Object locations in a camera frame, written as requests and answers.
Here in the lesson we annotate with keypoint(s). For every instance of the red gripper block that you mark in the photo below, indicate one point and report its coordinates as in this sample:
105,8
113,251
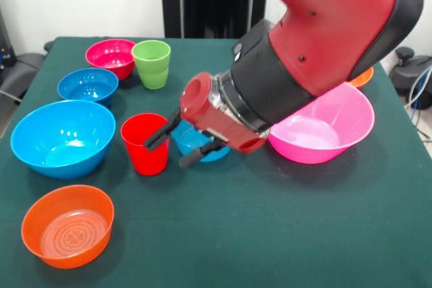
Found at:
195,106

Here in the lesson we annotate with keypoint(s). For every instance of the green cup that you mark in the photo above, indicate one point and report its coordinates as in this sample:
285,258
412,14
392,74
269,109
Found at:
152,68

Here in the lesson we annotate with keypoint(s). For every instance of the large pink bowl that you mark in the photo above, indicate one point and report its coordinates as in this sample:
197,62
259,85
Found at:
330,126

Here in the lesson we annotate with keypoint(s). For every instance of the small orange ridged bowl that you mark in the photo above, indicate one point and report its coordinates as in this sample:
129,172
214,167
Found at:
33,234

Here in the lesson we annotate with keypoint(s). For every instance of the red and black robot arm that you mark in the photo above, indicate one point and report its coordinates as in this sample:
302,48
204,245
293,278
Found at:
337,31

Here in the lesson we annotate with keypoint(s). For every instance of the small light blue ridged bowl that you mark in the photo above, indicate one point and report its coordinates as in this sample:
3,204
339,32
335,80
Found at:
189,139

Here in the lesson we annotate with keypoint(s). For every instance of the red cup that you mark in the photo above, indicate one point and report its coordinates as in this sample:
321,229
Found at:
141,160

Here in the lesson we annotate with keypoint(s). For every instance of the dark green tablecloth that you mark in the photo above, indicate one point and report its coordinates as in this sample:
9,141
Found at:
249,227

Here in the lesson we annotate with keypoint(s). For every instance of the small dark blue bowl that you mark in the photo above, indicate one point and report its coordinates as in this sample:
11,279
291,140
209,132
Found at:
87,87

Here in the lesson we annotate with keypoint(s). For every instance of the small pink-red bowl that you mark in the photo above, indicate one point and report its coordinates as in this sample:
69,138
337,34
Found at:
109,58

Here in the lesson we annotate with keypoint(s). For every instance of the large blue bowl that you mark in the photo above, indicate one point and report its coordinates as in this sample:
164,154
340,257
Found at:
64,136

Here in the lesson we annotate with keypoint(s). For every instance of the black round knob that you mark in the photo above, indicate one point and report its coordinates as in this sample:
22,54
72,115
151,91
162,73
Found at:
49,46

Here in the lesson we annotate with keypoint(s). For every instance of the black floor stand base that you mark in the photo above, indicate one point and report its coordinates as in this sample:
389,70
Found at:
23,68
405,68

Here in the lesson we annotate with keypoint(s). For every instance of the large orange bowl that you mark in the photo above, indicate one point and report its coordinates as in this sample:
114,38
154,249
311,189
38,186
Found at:
362,80

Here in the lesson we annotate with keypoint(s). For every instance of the black equipment rack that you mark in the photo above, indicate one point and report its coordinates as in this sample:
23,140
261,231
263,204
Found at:
5,48

